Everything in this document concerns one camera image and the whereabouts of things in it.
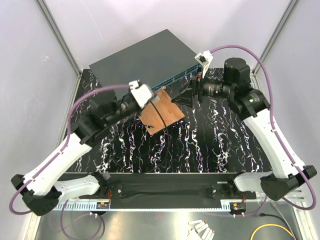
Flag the pile of white modules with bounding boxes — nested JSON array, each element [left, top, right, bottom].
[[187, 219, 216, 240]]

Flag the dark teal network switch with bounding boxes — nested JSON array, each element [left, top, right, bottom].
[[89, 29, 199, 90]]

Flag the black braided fiber cable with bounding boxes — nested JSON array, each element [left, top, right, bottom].
[[110, 101, 173, 174]]

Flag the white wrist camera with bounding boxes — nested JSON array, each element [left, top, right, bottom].
[[128, 79, 154, 110], [194, 50, 213, 78]]

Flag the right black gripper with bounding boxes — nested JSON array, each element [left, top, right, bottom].
[[171, 65, 234, 109]]

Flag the grey ethernet cable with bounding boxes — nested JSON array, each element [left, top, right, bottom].
[[269, 201, 305, 240]]

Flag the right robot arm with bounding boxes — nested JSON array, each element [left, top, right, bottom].
[[172, 57, 317, 201]]

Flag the wooden board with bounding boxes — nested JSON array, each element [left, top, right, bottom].
[[139, 90, 185, 136]]

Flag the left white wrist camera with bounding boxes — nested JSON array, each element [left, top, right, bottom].
[[128, 79, 154, 110]]

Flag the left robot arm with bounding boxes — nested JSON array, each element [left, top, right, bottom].
[[9, 84, 153, 216]]

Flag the white slotted cable duct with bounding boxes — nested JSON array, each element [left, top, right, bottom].
[[53, 201, 110, 212]]

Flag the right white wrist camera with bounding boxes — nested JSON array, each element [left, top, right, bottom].
[[194, 50, 213, 78]]

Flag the black cable with plug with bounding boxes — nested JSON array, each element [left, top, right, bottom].
[[259, 212, 305, 240]]

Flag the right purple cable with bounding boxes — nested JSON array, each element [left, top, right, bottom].
[[209, 45, 316, 218]]

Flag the yellow fiber cable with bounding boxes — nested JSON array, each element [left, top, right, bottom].
[[250, 224, 295, 240]]

